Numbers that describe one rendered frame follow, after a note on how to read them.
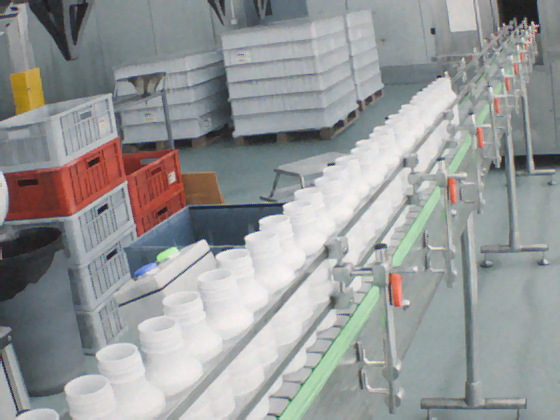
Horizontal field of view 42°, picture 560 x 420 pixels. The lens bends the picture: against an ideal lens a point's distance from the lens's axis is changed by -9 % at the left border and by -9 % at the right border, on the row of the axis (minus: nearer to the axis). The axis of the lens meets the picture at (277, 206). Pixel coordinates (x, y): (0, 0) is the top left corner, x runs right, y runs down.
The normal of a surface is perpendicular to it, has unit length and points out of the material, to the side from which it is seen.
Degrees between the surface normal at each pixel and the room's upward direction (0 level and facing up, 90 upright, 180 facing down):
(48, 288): 93
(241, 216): 90
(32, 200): 90
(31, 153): 90
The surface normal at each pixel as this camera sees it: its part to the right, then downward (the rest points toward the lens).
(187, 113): -0.39, 0.29
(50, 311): 0.74, 0.13
